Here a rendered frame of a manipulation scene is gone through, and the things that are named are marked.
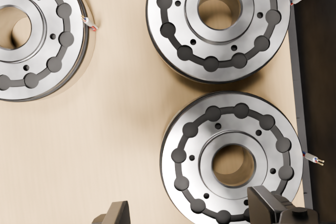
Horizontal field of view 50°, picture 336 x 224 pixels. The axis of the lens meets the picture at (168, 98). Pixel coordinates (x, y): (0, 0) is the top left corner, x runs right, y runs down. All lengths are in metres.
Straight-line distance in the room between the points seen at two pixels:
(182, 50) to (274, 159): 0.10
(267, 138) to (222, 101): 0.04
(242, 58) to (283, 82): 0.05
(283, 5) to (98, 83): 0.15
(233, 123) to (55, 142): 0.14
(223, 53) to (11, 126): 0.18
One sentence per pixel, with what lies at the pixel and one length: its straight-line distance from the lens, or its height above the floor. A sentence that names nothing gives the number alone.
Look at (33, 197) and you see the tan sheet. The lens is 0.32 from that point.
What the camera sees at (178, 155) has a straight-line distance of 0.26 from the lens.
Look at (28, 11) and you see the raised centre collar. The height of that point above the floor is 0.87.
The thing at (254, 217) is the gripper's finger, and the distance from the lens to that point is 0.17.
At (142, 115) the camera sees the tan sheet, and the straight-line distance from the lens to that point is 0.29.
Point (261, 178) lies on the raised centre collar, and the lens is 0.26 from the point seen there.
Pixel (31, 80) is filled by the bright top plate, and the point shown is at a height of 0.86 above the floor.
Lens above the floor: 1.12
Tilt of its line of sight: 88 degrees down
